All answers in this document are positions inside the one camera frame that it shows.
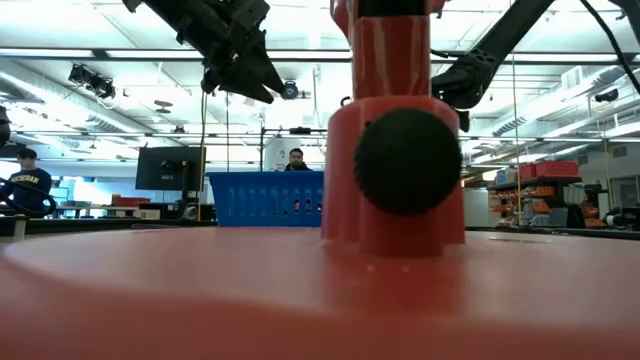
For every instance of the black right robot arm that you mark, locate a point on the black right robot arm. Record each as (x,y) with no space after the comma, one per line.
(480,65)

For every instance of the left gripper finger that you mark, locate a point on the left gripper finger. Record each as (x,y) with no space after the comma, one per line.
(260,70)
(240,87)

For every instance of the blue plastic basket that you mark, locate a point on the blue plastic basket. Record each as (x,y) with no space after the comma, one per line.
(265,200)

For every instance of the black aluminium table frame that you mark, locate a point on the black aluminium table frame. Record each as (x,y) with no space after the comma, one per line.
(100,225)

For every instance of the red round bowl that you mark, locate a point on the red round bowl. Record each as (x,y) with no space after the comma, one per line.
(390,65)

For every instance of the person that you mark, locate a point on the person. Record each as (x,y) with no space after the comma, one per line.
(30,185)
(297,160)

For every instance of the black knurled knob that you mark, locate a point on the black knurled knob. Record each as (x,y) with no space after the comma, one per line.
(407,162)

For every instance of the black monitor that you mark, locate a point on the black monitor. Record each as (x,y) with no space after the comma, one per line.
(170,167)

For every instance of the small black ceiling camera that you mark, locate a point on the small black ceiling camera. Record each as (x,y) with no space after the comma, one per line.
(606,95)

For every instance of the low red crate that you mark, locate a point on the low red crate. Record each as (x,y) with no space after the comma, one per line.
(130,201)

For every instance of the ceiling camera rig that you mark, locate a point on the ceiling camera rig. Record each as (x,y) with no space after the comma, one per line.
(92,80)

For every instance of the red storage bin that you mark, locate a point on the red storage bin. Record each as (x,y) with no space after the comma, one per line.
(555,169)

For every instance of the storage shelf with bins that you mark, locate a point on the storage shelf with bins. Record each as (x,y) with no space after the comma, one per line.
(540,192)

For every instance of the round black ceiling device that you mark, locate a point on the round black ceiling device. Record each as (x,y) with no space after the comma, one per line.
(290,90)

